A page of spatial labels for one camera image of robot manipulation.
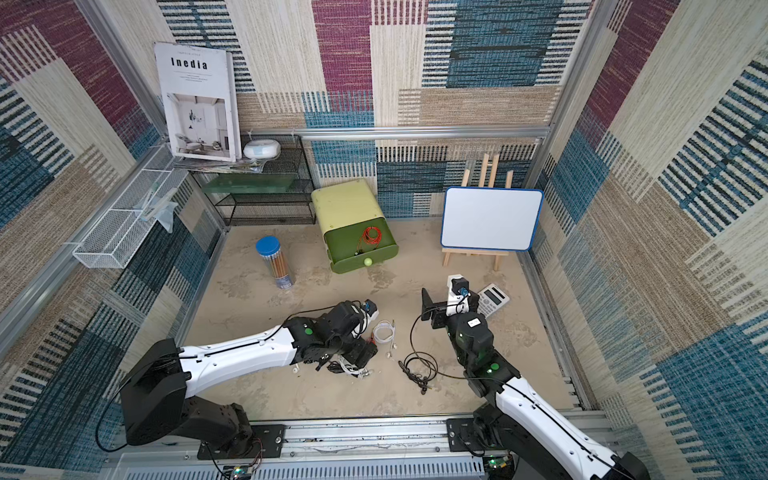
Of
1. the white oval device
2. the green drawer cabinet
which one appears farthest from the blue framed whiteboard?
the white oval device

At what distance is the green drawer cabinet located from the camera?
89 cm

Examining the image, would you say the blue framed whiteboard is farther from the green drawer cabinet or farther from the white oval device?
the white oval device

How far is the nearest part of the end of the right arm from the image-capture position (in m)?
0.69

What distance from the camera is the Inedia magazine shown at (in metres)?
0.76

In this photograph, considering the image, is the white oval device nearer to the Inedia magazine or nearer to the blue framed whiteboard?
the Inedia magazine

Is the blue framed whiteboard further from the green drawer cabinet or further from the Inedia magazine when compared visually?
the Inedia magazine

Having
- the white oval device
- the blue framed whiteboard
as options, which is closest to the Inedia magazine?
the white oval device

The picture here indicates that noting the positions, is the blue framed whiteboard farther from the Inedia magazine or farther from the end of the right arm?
the Inedia magazine

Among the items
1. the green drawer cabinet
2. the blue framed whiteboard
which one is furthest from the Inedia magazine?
the blue framed whiteboard

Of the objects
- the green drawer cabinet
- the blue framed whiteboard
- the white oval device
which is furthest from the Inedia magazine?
the blue framed whiteboard

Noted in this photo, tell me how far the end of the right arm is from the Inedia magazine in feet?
2.17

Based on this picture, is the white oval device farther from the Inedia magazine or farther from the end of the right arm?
the end of the right arm

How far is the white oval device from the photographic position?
875mm

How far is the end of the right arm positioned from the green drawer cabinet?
23 centimetres
